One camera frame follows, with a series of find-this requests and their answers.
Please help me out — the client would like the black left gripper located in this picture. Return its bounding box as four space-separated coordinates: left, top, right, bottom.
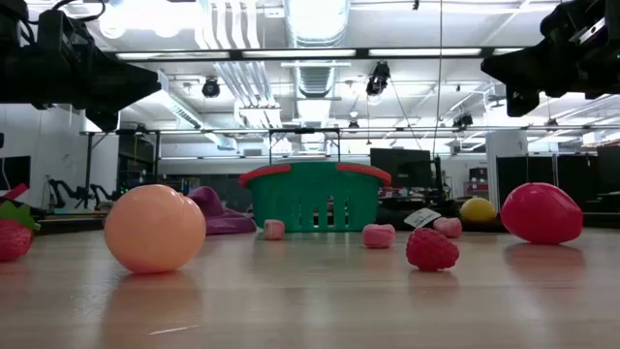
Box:
0 46 163 133

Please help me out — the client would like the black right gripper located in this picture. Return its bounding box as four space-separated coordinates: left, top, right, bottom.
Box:
480 0 620 118

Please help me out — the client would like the orange toy peach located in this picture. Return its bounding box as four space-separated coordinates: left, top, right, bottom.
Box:
104 183 207 274

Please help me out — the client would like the pink toy cube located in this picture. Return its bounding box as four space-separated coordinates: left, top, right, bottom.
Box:
361 223 396 249
263 219 286 241
433 216 463 239

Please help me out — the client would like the red toy strawberry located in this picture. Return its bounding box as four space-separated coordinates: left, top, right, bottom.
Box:
0 201 41 264

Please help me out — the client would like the red toy raspberry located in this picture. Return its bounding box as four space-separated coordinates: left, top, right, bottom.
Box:
405 227 460 271

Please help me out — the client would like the black shelving rack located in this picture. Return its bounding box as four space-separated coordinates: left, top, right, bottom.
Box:
115 129 162 203

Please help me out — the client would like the black partition panel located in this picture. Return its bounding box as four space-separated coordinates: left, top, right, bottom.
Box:
596 145 620 195
556 154 598 210
496 155 556 210

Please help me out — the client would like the red strip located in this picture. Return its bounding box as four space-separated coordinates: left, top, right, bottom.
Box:
0 182 30 203

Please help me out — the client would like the black monitor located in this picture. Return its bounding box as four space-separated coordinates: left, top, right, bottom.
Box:
369 147 432 189

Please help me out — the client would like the pink cloth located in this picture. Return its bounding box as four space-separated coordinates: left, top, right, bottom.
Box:
187 186 258 237

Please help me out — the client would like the green basket with orange rim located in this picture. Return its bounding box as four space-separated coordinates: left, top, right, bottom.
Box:
237 162 392 234

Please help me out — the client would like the black ceiling camera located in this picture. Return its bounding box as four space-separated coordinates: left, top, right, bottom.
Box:
365 61 391 97
201 77 222 99
452 111 475 131

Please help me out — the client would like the thin hanging cable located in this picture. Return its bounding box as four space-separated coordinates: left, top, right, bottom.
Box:
430 0 445 156

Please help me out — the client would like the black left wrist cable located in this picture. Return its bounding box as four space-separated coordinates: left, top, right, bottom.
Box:
50 0 107 24

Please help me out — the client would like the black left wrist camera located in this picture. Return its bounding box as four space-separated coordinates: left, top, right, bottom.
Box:
37 8 81 49

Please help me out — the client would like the black wall screen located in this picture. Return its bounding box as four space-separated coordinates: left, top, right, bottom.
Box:
0 155 32 191

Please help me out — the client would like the black overhead frame bar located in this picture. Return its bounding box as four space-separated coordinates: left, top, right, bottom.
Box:
104 47 529 62

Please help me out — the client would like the black metal frame stand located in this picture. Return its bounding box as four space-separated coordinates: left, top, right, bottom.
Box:
267 127 342 167

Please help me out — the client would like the silver ventilation duct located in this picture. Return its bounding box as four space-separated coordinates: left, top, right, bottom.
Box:
284 0 351 122

